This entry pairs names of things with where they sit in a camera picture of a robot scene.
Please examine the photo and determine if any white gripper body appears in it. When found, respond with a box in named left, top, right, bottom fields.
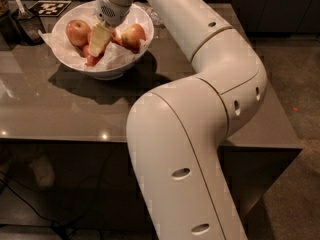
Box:
left=96, top=0, right=132, bottom=27

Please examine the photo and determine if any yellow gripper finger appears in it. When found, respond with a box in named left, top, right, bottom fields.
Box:
left=89, top=21, right=113, bottom=57

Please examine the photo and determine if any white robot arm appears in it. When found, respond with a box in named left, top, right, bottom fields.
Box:
left=96, top=0, right=267, bottom=240

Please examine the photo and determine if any small red apple left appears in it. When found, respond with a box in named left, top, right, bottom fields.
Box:
left=82, top=44, right=90, bottom=58

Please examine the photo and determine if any small red apple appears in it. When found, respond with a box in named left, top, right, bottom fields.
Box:
left=82, top=44, right=90, bottom=58
left=86, top=54, right=102, bottom=67

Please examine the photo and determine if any small red apple bottom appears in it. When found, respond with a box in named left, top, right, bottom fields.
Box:
left=86, top=54, right=102, bottom=67

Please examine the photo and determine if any white bowl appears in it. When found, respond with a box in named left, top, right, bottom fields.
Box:
left=50, top=0, right=155, bottom=81

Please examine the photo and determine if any red apple low right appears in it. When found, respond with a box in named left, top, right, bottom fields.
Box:
left=112, top=32, right=140, bottom=53

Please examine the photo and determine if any clear plastic water bottle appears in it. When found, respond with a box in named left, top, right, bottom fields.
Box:
left=140, top=4, right=164, bottom=27

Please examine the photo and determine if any black white fiducial marker card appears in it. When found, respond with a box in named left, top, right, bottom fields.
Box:
left=30, top=0, right=71, bottom=17

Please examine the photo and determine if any dark metal scoop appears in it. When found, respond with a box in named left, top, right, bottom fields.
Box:
left=12, top=0, right=45, bottom=46

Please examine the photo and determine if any black floor cable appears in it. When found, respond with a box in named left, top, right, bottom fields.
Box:
left=0, top=170, right=108, bottom=240

